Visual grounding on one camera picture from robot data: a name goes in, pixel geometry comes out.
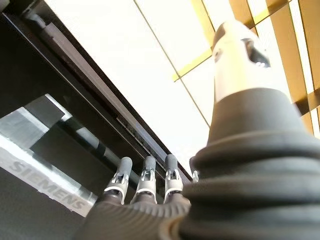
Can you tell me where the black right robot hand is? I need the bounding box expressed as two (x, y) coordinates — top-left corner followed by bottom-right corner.
(71, 21), (320, 240)

